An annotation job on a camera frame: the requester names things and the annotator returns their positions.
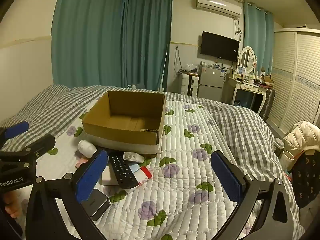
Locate white puffer jacket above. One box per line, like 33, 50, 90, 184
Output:
282, 121, 320, 155

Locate white paper cup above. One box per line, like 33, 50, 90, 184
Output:
282, 150, 298, 168

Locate wide teal curtain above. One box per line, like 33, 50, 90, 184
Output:
51, 0, 125, 88

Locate small silver fridge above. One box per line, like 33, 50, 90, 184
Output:
197, 64, 227, 98

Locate white pole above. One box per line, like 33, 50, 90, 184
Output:
160, 44, 168, 93

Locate white plug adapter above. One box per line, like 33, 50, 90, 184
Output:
123, 152, 145, 163

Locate black remote control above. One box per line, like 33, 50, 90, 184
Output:
110, 155, 139, 189

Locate white air conditioner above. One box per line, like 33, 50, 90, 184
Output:
195, 0, 242, 18

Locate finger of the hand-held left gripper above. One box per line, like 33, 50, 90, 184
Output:
22, 134, 56, 158
0, 121, 29, 143

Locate white drawer unit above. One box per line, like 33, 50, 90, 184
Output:
182, 73, 189, 95

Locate narrow teal curtain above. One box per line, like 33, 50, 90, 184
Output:
121, 0, 173, 90

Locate white slatted wardrobe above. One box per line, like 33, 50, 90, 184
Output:
261, 27, 320, 132

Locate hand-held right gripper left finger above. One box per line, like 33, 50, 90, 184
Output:
25, 149, 109, 240

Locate person's left hand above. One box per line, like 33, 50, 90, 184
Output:
0, 191, 22, 219

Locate white floral quilt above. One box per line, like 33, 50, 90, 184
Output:
35, 100, 300, 240

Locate white tube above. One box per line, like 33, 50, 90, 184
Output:
124, 166, 153, 194

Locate black wall cables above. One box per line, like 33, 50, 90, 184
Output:
175, 46, 183, 75

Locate light blue packet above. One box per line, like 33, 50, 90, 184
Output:
127, 162, 141, 174

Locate clear jar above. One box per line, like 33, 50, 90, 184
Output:
274, 137, 285, 155

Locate white oval vanity mirror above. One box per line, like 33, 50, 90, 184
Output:
239, 46, 257, 74

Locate white dressing table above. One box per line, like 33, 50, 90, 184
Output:
226, 75, 268, 115

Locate black wall television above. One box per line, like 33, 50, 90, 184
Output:
201, 31, 240, 62

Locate teal curtain beside wardrobe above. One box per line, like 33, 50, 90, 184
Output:
244, 1, 274, 74

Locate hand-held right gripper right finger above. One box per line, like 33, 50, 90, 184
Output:
210, 150, 304, 240

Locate black power bank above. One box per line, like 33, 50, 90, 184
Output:
81, 189, 110, 221

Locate white cube charger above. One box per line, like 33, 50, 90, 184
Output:
101, 166, 119, 186

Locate grey checked blanket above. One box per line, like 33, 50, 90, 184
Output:
0, 84, 305, 230

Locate dark printed garment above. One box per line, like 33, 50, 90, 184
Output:
291, 150, 320, 208

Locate white plastic bottle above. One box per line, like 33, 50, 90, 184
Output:
77, 140, 98, 159

